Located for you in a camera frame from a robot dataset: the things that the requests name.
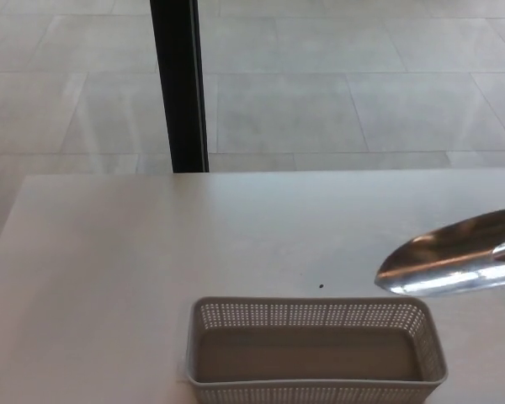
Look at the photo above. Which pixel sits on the grey perforated plastic basket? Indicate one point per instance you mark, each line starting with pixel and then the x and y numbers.
pixel 307 357

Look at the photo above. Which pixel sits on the black vertical door frame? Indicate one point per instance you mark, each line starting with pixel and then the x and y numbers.
pixel 179 84

